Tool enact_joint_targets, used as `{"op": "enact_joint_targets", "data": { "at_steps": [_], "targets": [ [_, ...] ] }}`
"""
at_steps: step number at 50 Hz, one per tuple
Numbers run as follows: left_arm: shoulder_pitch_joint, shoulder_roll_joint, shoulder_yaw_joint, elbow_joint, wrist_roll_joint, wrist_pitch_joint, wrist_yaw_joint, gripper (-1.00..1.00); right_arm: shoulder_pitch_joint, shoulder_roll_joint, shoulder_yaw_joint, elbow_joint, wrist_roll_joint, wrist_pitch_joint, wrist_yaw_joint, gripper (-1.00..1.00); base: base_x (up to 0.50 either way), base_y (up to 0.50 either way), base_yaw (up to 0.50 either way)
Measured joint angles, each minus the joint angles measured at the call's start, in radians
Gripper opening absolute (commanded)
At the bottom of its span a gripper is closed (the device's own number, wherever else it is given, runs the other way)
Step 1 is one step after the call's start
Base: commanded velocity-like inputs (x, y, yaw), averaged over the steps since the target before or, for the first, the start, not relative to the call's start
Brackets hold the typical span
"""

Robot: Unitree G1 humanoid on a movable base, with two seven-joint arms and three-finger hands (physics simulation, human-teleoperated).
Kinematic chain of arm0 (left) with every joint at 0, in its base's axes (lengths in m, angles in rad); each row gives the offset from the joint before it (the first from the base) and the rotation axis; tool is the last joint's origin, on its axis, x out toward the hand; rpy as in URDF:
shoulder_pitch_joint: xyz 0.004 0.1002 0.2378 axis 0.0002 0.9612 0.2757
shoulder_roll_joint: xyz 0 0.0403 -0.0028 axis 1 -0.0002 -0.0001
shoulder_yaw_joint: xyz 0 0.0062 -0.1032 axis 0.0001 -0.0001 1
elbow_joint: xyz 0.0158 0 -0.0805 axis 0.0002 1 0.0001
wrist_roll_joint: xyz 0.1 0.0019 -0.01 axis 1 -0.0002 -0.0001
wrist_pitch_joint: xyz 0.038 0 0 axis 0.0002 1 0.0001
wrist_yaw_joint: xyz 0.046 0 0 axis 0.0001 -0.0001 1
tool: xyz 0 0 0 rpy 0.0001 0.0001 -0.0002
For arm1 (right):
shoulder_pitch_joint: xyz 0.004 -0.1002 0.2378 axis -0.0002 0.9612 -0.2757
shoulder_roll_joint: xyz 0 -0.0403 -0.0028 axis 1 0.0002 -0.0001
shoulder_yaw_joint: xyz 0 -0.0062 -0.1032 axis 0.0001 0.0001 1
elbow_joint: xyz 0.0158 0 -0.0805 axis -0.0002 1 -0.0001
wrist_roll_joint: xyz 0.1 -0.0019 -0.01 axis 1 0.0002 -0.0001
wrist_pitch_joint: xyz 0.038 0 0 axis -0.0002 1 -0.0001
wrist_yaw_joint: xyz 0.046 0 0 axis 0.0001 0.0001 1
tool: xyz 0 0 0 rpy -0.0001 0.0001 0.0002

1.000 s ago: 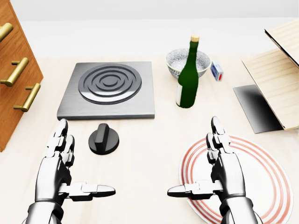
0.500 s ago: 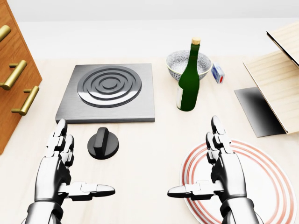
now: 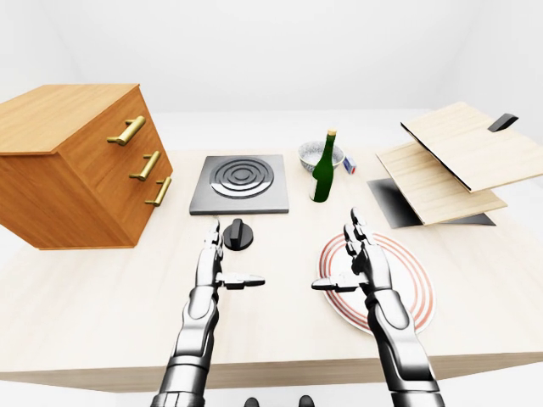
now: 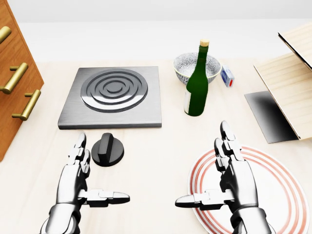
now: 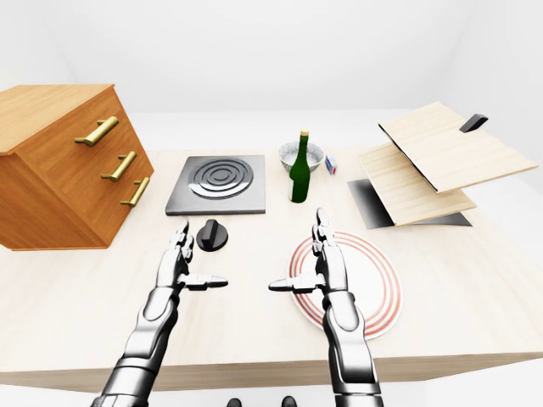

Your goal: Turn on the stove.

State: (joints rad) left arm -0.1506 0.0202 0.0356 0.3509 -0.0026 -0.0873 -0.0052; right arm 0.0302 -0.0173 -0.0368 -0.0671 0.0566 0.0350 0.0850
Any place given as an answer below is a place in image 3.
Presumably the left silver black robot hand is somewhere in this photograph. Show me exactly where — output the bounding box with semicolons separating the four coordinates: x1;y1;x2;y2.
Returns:
193;217;266;293

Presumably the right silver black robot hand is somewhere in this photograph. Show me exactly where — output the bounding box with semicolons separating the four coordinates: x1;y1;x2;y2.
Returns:
311;207;395;298

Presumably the round black stove knob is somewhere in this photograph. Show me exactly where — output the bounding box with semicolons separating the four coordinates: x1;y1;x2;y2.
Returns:
222;218;255;253

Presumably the flat dark stove plate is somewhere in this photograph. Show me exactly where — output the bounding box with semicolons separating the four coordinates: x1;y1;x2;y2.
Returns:
188;154;290;216

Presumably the white plate with red rings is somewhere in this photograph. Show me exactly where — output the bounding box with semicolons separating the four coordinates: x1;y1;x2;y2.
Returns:
317;231;437;337

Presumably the small wooden cabinet drawer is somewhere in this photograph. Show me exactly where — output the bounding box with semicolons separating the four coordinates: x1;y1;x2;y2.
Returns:
114;153;175;248

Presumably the small pale wooden board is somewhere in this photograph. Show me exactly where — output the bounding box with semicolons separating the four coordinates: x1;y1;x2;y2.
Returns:
375;141;509;226

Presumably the green glass bottle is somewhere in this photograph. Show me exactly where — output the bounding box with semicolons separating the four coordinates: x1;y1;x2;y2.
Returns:
309;128;339;204

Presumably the medium wooden cabinet drawer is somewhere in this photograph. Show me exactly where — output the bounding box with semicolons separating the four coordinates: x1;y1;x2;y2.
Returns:
89;125;169;228

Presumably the patterned grey-white bowl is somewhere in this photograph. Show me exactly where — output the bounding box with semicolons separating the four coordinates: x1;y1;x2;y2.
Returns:
297;141;346;174

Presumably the large pale wooden board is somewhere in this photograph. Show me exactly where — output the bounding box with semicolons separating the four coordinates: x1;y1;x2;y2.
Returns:
400;101;543;194

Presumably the large wooden cabinet drawer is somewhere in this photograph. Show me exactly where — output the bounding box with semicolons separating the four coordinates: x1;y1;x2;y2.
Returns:
57;86;160;196

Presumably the wooden cabinet with drawers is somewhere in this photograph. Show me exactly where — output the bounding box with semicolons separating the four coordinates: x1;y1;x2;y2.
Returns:
0;83;175;251

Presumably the short brass drawer handle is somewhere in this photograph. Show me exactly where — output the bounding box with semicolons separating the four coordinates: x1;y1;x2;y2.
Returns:
144;176;173;208

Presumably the medium brass drawer handle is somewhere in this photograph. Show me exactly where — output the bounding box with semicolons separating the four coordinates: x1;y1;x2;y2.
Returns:
129;150;162;182

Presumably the long brass drawer handle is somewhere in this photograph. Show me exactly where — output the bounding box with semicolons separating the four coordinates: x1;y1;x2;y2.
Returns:
106;115;147;148

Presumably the black handle tab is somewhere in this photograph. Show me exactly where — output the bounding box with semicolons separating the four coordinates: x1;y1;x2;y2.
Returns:
487;113;519;133

